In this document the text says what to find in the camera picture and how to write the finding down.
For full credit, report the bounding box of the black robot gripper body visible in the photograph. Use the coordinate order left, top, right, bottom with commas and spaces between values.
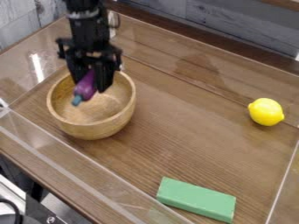
55, 38, 123, 74

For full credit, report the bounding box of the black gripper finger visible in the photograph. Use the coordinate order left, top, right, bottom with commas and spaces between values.
93, 60, 116, 93
67, 58, 91, 84

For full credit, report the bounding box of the purple toy eggplant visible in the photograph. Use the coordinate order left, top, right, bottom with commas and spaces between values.
71, 70, 96, 106

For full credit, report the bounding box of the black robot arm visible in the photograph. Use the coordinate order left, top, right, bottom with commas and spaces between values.
56, 0, 123, 93

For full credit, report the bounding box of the brown wooden bowl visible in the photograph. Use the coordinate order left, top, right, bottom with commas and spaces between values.
47, 70, 136, 140

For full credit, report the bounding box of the yellow lemon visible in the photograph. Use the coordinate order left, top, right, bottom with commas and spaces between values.
247, 98, 285, 127

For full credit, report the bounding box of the green rectangular block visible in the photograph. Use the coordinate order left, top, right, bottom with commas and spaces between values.
156, 177, 236, 224

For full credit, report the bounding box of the clear acrylic tray wall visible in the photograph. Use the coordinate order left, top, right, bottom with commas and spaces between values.
0, 17, 299, 224

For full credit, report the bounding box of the black cable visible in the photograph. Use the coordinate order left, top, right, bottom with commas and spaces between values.
0, 198, 24, 224

